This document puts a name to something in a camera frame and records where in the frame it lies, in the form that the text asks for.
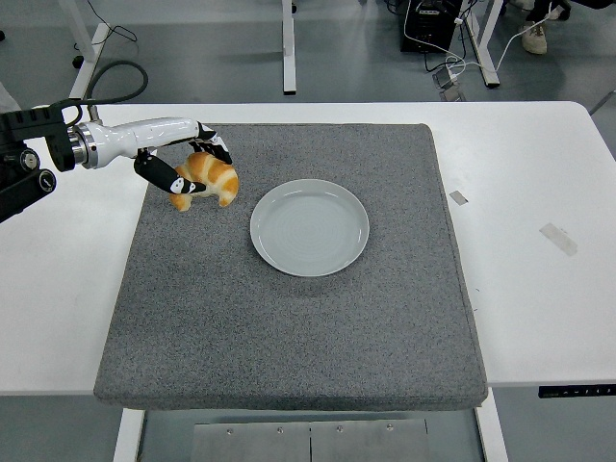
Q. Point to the grey felt mat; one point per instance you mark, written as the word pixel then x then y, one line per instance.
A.
pixel 289 337

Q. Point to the black electronics box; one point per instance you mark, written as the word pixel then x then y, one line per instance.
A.
pixel 426 24

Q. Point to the golden croissant bread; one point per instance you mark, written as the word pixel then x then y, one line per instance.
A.
pixel 216 175

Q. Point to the small clear tape strip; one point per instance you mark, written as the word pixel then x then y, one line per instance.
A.
pixel 458 197

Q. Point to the black table control panel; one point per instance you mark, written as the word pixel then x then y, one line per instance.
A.
pixel 577 392

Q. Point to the person's white shoe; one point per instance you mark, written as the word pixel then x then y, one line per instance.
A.
pixel 534 37

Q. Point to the white table leg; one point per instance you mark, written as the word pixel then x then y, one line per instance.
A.
pixel 493 435
pixel 127 435

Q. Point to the grey metal plate with screws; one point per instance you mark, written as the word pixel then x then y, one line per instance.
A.
pixel 250 443

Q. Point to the flat grey metal piece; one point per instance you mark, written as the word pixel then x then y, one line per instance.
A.
pixel 453 95

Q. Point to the small black caster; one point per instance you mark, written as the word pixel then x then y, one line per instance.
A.
pixel 77 60

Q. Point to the round grey plate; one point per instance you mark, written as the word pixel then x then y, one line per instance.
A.
pixel 308 231

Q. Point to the grey metal bar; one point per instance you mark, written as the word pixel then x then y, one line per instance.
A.
pixel 604 101

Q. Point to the white desk leg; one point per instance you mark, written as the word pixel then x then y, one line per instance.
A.
pixel 486 48
pixel 89 67
pixel 288 48

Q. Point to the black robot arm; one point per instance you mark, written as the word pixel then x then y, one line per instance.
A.
pixel 29 125

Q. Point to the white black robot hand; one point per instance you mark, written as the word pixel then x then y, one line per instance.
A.
pixel 149 132

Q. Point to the long clear tape strip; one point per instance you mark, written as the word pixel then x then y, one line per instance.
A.
pixel 558 239

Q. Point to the person's dark leg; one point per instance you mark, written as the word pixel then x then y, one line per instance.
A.
pixel 544 9

